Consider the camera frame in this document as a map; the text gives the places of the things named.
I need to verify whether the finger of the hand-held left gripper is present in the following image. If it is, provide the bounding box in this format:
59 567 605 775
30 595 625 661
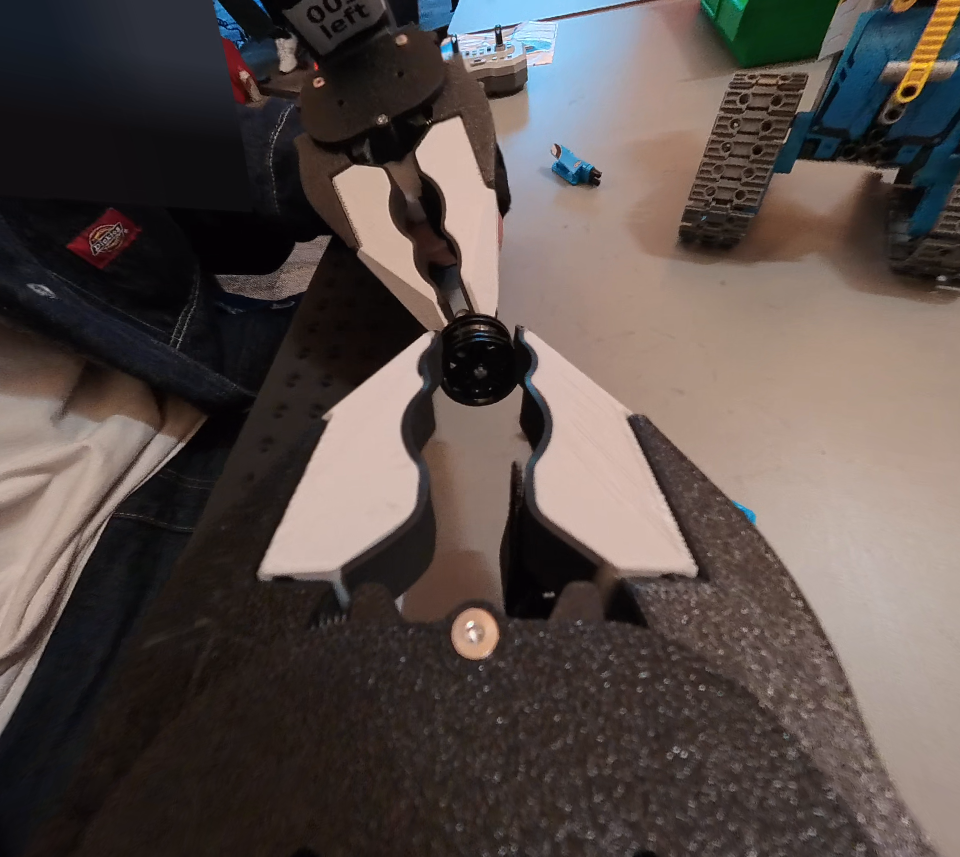
332 164 460 333
412 116 502 322

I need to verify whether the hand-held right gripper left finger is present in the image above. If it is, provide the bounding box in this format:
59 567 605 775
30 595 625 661
256 329 444 607

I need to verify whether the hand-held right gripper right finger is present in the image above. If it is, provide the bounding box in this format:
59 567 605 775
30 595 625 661
513 328 700 611

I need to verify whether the blue round brick piece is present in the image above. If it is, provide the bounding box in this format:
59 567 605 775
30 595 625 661
551 143 603 188

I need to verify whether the black wheel hub piece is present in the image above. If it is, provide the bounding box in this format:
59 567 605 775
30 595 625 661
438 315 520 410

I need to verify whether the white desk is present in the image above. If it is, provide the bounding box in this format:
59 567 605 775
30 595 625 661
420 0 960 857

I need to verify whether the grey remote controller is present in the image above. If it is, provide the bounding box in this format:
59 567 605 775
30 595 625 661
441 24 530 97

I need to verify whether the black dimpled mat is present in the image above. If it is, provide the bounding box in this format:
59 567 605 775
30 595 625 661
112 238 436 723

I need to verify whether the person's leg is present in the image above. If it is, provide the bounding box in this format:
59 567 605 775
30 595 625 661
0 414 249 857

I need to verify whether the blue tracked toy robot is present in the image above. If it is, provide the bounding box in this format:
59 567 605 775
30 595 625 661
678 0 960 292

